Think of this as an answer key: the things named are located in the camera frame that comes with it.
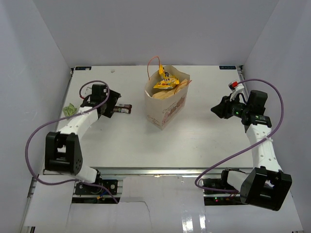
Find aluminium table edge rail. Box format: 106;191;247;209
42;167;253;176

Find blue table label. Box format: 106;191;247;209
219;66;236;70
74;66;92;70

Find yellow snack packet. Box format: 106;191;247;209
153;78;179;90
158;65;171;80

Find brown chocolate bar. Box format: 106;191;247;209
113;103;132;114

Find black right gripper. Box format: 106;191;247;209
211;93;250;119

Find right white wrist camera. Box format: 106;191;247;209
228;81;244;101

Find left green snack packet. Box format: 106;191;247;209
63;103;78;117

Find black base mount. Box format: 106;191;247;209
198;178;243;206
72;179;120;204

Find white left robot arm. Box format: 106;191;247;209
45;84;121;194

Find right blue table label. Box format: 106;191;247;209
219;66;236;70

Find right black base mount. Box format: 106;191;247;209
198;178;243;206

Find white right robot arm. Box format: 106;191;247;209
211;90;292;211

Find left blue table label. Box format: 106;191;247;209
74;66;92;70

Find large brown chips bag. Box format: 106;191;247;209
152;79;192;100

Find cream paper bag orange handles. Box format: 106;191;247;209
144;60;190;130

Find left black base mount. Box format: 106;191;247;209
72;179;120;204

